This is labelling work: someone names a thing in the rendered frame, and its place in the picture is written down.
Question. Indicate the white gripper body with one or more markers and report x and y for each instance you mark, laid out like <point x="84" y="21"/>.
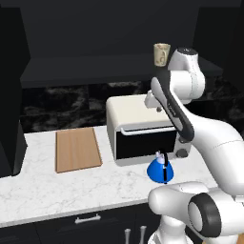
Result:
<point x="153" y="100"/>

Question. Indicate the white toaster oven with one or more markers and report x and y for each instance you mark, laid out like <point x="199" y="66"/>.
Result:
<point x="133" y="117"/>

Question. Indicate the blue kettle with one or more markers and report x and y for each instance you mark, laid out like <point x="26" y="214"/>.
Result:
<point x="158" y="171"/>

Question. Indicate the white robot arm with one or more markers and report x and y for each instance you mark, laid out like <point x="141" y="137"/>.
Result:
<point x="219" y="149"/>

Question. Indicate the black drawer front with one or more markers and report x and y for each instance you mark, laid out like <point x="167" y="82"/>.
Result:
<point x="63" y="227"/>
<point x="17" y="234"/>

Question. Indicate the black open wall cabinet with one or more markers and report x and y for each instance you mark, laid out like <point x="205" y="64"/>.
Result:
<point x="105" y="41"/>

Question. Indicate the grey toaster oven knob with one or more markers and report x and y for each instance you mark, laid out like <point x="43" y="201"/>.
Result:
<point x="181" y="153"/>

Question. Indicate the beige mug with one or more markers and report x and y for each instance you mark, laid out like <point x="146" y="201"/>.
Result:
<point x="161" y="54"/>

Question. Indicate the black cabinet door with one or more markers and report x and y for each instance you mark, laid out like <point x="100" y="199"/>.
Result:
<point x="233" y="38"/>
<point x="11" y="95"/>

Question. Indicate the wooden tray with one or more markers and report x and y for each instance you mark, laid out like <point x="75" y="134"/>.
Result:
<point x="77" y="149"/>

